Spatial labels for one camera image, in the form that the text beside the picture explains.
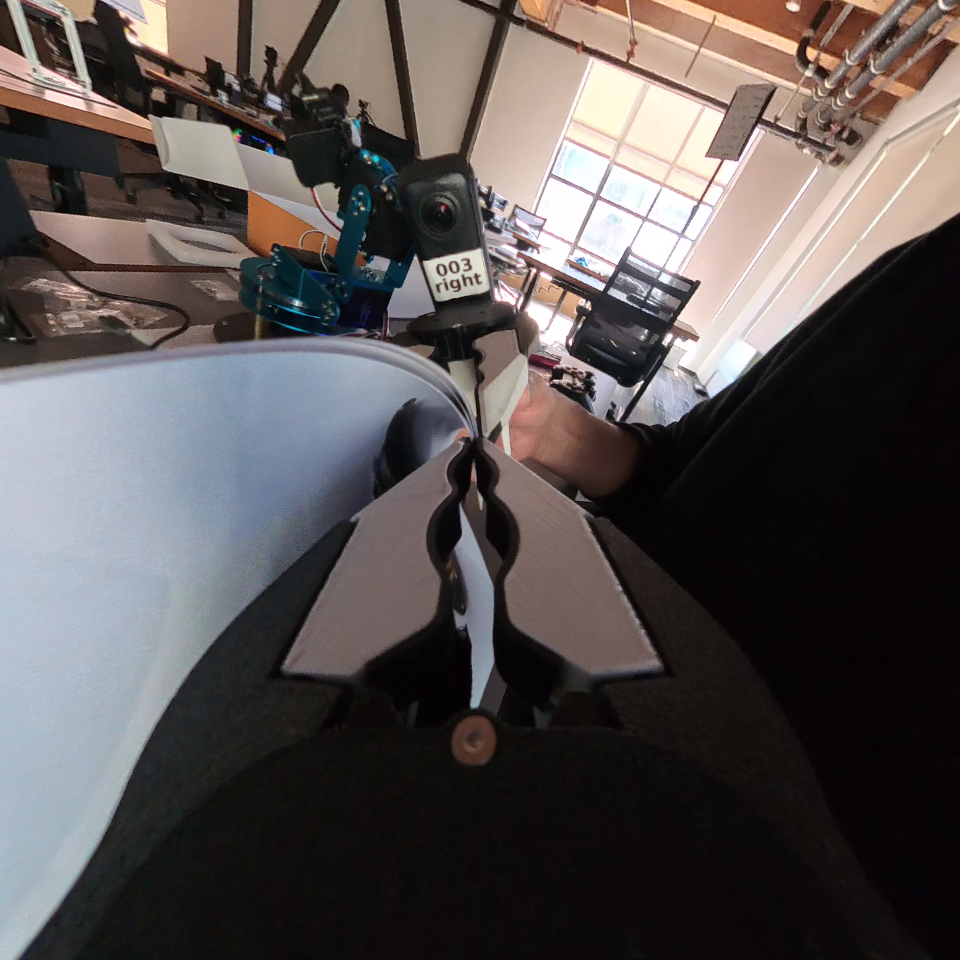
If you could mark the clear bag of small parts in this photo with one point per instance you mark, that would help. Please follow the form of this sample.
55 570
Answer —
82 307

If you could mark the hanging grey panel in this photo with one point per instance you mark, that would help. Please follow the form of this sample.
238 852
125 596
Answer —
739 120

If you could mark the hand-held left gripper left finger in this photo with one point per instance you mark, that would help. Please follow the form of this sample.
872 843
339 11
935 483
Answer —
360 600

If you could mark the black ceiling pipes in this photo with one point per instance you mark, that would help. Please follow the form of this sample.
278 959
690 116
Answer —
862 67

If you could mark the person's right hand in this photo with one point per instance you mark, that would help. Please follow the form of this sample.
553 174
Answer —
562 442

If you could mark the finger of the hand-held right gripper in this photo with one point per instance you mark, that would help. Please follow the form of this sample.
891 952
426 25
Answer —
502 375
465 382

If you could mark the printed instruction manual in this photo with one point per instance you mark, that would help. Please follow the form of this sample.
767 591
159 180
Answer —
150 525

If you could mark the wooden office desk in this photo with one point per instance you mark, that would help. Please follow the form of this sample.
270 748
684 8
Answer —
60 105
555 270

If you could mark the large grid window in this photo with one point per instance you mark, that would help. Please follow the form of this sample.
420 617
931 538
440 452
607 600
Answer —
637 150

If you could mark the blue toy robot arm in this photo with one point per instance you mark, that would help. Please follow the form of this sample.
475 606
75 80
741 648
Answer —
300 289

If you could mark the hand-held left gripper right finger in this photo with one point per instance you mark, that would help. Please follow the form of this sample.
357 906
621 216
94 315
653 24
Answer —
577 600

